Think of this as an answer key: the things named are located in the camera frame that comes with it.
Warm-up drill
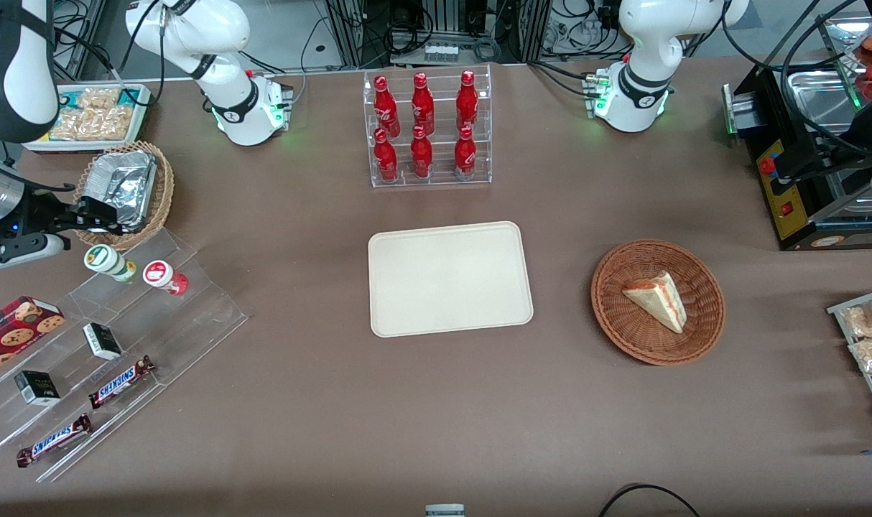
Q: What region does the small black carton box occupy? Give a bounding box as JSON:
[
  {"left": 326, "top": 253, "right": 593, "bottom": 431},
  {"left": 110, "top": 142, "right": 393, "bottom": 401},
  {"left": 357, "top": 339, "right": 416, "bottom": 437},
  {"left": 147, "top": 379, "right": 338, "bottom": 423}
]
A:
[
  {"left": 14, "top": 370, "right": 61, "bottom": 407},
  {"left": 83, "top": 322, "right": 124, "bottom": 361}
]

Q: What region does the wrapped triangle sandwich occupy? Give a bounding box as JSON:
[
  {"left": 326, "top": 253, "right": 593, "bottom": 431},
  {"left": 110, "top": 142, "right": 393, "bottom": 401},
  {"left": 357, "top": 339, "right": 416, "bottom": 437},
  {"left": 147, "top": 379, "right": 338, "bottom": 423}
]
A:
[{"left": 622, "top": 271, "right": 687, "bottom": 335}]

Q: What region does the silver metal pan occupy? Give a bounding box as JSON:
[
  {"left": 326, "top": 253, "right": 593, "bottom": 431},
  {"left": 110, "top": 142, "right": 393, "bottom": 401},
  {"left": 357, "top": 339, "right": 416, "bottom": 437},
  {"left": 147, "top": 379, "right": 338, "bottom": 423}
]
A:
[{"left": 787, "top": 68, "right": 862, "bottom": 137}]

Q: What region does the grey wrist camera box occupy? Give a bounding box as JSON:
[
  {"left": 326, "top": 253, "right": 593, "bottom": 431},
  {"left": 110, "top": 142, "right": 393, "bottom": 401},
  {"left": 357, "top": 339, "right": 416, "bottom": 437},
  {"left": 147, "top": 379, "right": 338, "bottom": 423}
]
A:
[{"left": 0, "top": 232, "right": 72, "bottom": 275}]

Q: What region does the green lid yogurt cup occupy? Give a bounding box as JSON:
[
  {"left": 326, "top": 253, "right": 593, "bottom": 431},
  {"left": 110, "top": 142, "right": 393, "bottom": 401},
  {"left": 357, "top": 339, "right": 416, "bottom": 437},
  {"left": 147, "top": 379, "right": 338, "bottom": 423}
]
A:
[{"left": 84, "top": 244, "right": 137, "bottom": 283}]

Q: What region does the Snickers chocolate bar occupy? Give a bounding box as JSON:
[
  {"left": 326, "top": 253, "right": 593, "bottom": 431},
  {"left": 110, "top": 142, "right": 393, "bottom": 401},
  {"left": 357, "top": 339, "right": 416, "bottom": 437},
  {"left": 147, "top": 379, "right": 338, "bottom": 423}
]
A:
[
  {"left": 88, "top": 355, "right": 156, "bottom": 410},
  {"left": 16, "top": 414, "right": 93, "bottom": 468}
]

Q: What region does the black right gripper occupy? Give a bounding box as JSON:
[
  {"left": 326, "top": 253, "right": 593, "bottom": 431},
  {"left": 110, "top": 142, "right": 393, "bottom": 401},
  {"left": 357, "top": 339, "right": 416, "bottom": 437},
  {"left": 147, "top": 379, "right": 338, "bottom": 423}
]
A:
[{"left": 16, "top": 192, "right": 132, "bottom": 241}]

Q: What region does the metal wire rack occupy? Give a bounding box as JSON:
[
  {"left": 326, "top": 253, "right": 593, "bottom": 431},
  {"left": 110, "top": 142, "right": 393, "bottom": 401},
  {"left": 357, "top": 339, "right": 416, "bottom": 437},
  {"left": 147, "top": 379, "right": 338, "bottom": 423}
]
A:
[{"left": 827, "top": 286, "right": 872, "bottom": 440}]

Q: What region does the aluminium foil tray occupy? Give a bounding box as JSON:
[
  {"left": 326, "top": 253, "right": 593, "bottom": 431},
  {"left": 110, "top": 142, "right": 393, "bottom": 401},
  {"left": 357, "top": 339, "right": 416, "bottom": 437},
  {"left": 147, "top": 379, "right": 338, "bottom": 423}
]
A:
[{"left": 84, "top": 151, "right": 158, "bottom": 234}]

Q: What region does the red cookie box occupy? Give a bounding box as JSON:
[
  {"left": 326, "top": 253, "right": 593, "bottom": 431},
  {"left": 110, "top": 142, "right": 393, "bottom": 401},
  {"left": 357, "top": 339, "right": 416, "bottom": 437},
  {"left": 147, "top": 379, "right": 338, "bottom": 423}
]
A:
[{"left": 0, "top": 296, "right": 66, "bottom": 381}]

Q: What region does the red cola bottle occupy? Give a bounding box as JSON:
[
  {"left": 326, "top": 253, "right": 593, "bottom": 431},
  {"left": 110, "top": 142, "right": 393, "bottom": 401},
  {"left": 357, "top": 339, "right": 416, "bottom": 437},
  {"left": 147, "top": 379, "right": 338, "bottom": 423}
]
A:
[
  {"left": 412, "top": 72, "right": 435, "bottom": 136},
  {"left": 410, "top": 125, "right": 434, "bottom": 179},
  {"left": 456, "top": 70, "right": 478, "bottom": 132},
  {"left": 374, "top": 128, "right": 399, "bottom": 182},
  {"left": 374, "top": 75, "right": 401, "bottom": 139},
  {"left": 454, "top": 126, "right": 477, "bottom": 180}
]

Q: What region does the beige snack bag pile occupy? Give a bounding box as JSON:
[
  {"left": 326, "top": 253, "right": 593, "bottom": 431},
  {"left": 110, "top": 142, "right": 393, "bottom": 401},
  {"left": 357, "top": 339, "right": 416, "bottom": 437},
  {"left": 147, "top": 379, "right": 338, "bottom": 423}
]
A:
[{"left": 48, "top": 88, "right": 135, "bottom": 141}]

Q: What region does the black sealing machine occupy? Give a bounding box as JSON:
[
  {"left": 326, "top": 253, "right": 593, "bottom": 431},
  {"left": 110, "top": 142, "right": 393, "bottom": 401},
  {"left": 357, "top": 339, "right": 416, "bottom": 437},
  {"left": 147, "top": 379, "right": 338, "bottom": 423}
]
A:
[{"left": 722, "top": 63, "right": 872, "bottom": 252}]

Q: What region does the white teal snack box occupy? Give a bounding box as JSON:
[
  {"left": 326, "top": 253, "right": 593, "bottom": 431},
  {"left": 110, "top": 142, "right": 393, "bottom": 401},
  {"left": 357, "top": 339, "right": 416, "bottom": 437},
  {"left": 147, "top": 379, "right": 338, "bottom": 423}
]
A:
[{"left": 23, "top": 83, "right": 153, "bottom": 155}]

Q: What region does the red lid yogurt cup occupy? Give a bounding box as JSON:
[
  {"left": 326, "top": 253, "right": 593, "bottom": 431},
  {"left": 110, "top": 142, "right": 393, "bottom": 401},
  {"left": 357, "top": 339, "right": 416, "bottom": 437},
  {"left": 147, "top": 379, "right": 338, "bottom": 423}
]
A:
[{"left": 143, "top": 260, "right": 190, "bottom": 297}]

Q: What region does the clear acrylic stepped shelf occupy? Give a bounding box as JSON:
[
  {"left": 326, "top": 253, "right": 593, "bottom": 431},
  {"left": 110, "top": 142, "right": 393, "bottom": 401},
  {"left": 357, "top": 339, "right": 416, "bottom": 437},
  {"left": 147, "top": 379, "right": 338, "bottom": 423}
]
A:
[{"left": 0, "top": 228, "right": 249, "bottom": 483}]

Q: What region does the brown wicker basket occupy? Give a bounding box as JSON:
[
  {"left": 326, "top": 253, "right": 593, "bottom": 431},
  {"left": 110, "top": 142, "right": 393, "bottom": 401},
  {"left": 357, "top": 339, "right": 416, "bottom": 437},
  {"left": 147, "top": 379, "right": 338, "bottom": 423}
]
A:
[{"left": 591, "top": 239, "right": 726, "bottom": 367}]

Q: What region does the light wicker basket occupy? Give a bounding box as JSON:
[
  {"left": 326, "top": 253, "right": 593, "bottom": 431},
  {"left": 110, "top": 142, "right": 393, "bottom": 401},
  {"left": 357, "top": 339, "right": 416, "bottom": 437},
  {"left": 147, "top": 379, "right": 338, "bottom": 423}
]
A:
[{"left": 72, "top": 141, "right": 175, "bottom": 252}]

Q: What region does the beige plastic tray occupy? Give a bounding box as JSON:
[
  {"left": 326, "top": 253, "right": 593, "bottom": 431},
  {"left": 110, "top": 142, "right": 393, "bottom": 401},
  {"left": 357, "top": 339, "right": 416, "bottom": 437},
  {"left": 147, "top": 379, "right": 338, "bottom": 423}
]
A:
[{"left": 368, "top": 220, "right": 534, "bottom": 338}]

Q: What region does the clear acrylic bottle rack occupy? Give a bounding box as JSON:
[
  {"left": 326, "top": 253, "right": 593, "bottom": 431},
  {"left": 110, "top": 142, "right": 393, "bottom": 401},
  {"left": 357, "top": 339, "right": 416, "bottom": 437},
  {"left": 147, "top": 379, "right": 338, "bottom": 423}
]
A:
[{"left": 363, "top": 63, "right": 493, "bottom": 189}]

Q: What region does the black cable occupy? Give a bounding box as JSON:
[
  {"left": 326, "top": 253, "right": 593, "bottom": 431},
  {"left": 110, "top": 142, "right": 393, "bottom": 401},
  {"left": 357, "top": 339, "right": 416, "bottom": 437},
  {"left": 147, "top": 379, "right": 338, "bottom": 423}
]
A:
[{"left": 598, "top": 484, "right": 702, "bottom": 517}]

